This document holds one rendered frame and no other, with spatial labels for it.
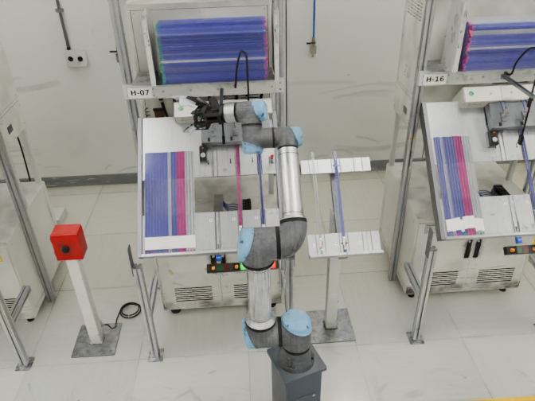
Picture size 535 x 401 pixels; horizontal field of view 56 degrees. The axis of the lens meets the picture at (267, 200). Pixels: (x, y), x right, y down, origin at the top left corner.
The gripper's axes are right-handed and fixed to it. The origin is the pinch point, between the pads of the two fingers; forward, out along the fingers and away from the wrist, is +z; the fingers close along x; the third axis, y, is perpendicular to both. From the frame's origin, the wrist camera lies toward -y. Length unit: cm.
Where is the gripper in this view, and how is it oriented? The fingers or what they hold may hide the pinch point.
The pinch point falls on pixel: (177, 114)
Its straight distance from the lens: 198.7
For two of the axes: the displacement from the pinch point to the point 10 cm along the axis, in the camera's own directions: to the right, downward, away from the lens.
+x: 1.8, 7.8, 6.0
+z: -9.7, 0.3, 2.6
